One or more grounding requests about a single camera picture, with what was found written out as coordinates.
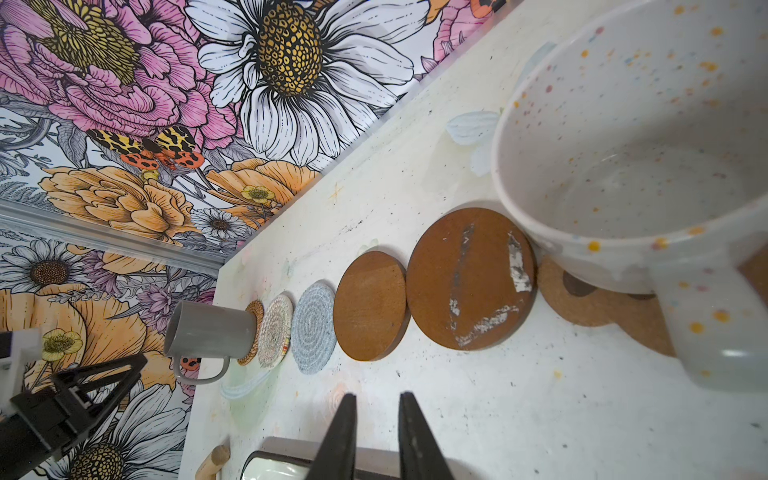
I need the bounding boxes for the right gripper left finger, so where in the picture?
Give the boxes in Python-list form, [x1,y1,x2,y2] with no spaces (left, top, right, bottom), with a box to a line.
[305,393,357,480]

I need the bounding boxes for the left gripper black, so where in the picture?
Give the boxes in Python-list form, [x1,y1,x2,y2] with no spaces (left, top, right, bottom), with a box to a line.
[1,353,147,479]

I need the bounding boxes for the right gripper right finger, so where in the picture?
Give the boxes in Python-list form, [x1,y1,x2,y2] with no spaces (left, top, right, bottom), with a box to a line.
[398,392,454,480]

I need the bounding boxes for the grey mug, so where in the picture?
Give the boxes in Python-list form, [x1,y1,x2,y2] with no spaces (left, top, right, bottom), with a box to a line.
[164,300,255,386]

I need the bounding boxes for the grey woven coaster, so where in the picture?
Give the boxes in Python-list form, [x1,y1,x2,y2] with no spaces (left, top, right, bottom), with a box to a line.
[291,280,337,375]

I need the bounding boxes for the multicolour zigzag woven coaster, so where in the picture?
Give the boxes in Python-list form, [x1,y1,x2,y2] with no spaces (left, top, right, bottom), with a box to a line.
[257,293,293,369]

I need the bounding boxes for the plain brown wooden coaster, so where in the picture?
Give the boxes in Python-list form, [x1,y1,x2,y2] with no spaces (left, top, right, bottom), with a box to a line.
[333,251,409,362]

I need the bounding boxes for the woven rattan coaster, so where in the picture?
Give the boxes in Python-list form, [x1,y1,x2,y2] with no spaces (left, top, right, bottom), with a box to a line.
[237,300,265,366]

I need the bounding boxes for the scratched brown wooden coaster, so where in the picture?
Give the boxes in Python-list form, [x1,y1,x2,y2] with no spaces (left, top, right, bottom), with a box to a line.
[406,208,537,351]

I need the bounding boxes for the cork paw print coaster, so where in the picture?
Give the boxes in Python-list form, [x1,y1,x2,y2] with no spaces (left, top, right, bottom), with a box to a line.
[538,245,767,364]

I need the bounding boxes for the white mug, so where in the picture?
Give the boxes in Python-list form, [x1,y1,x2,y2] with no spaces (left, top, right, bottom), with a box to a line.
[491,1,767,392]

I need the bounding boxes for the white strawberry tray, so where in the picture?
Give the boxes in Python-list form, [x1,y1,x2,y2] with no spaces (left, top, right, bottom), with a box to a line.
[239,436,469,480]

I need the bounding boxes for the small wooden mallet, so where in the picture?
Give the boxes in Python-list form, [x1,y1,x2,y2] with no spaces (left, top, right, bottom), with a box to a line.
[194,445,231,480]

